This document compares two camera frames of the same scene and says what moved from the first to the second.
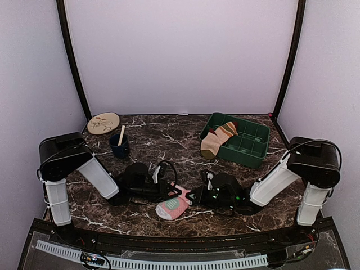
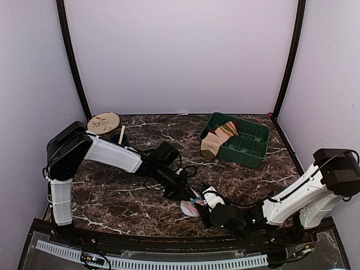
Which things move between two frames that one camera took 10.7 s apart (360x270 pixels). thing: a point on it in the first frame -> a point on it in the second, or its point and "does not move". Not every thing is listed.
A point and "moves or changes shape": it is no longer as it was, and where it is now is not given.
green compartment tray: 249,148 does not move
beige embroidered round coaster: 103,123 does not move
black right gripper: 200,199 -> 203,211
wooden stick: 121,135 does not move
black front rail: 127,242 does not move
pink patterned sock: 175,208 moves or changes shape
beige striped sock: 210,144 does not move
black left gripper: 163,187 -> 179,188
